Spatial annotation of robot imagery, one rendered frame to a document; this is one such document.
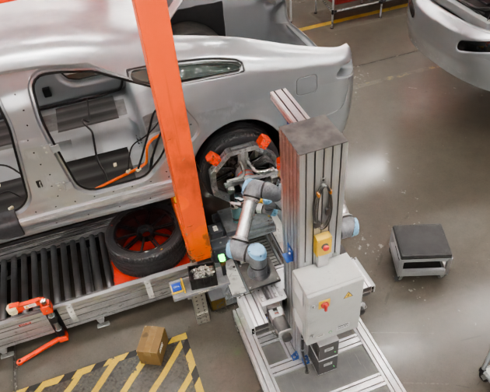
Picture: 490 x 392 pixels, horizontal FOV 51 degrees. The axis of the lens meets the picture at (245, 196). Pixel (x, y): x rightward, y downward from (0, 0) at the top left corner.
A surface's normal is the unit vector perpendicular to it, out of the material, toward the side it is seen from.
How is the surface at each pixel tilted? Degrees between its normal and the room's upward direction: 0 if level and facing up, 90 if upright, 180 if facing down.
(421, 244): 0
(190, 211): 90
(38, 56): 31
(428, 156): 0
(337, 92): 90
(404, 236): 0
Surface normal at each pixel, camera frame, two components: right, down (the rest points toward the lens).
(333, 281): -0.07, -0.73
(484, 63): -0.60, 0.57
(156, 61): 0.32, 0.63
